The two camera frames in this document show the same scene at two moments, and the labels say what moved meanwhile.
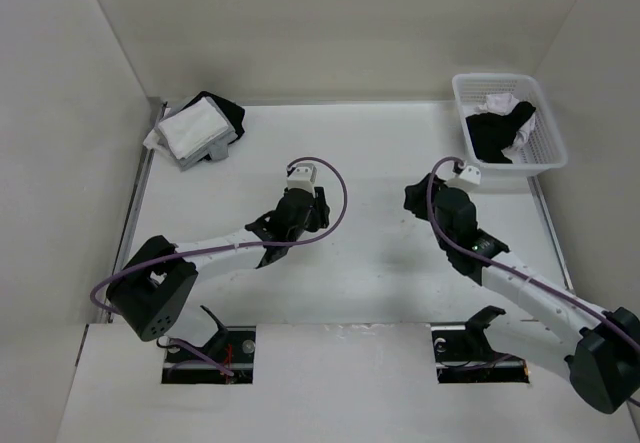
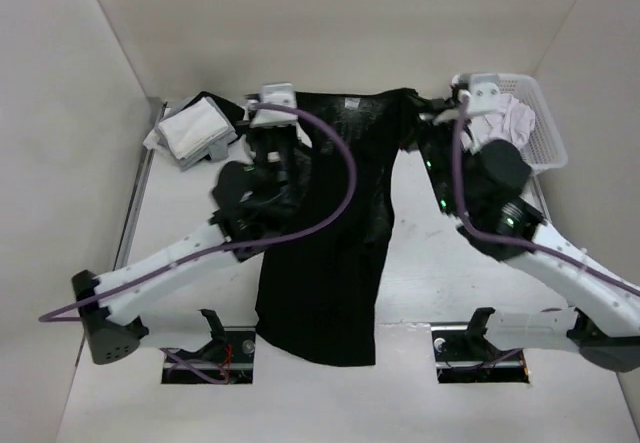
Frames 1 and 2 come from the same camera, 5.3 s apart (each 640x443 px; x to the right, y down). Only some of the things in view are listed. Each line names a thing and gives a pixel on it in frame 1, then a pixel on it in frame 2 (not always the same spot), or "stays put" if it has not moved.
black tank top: (491, 133) -> (318, 299)
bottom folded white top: (151, 142) stays put
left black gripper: (320, 211) -> (254, 133)
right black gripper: (413, 197) -> (427, 127)
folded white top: (193, 127) stays put
